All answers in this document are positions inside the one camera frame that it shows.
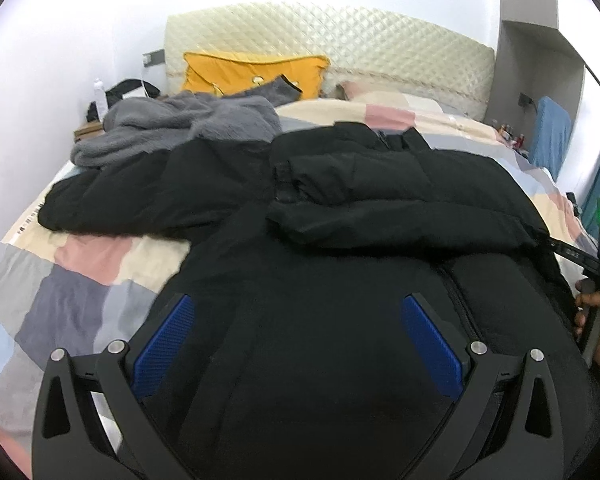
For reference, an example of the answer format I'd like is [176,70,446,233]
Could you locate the blue towel on chair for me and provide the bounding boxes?
[529,96,572,180]

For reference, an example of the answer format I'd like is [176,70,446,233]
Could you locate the cream quilted headboard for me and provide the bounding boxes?
[163,3,495,120]

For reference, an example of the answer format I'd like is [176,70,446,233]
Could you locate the pink patterned pillow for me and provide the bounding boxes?
[338,81,408,107]

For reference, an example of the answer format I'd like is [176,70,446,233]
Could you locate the yellow pillow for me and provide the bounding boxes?
[181,52,330,100]

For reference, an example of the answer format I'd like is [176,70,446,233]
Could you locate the grey fleece garment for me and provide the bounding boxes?
[70,75,302,168]

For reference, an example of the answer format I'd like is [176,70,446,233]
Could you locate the wooden nightstand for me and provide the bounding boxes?
[73,122,105,143]

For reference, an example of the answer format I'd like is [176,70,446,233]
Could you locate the patchwork checked duvet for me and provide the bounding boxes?
[0,91,595,474]

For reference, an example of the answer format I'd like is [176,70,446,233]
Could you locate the grey wardrobe cabinet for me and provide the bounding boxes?
[482,0,600,181]

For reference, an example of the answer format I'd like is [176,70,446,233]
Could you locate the wall socket panel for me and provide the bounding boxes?
[143,49,166,67]

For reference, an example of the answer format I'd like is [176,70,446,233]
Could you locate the black puffer jacket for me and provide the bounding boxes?
[33,122,600,479]

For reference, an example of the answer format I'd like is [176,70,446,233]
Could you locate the black bag on nightstand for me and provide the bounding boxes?
[105,78,161,107]

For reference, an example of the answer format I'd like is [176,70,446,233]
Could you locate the white bottle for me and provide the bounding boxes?
[94,78,108,122]

